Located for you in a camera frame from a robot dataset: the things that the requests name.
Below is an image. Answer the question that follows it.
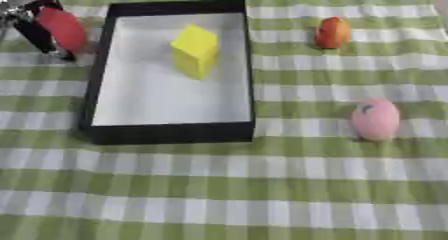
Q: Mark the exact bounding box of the yellow block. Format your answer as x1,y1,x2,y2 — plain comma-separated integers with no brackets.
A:
169,23,221,81

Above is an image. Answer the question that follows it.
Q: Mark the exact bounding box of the orange toy fruit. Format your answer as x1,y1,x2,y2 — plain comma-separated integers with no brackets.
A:
313,16,354,50

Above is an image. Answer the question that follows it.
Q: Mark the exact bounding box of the pink egg-shaped toy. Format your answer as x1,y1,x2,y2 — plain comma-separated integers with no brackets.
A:
350,96,403,143

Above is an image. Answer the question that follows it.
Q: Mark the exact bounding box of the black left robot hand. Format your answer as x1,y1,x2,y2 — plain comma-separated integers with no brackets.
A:
0,0,79,63

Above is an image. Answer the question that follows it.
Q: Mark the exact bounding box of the black box white inside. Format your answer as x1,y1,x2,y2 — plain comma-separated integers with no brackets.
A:
78,0,258,146

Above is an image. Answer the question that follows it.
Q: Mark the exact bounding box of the red oval toy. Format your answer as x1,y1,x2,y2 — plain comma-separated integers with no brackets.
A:
33,7,88,54

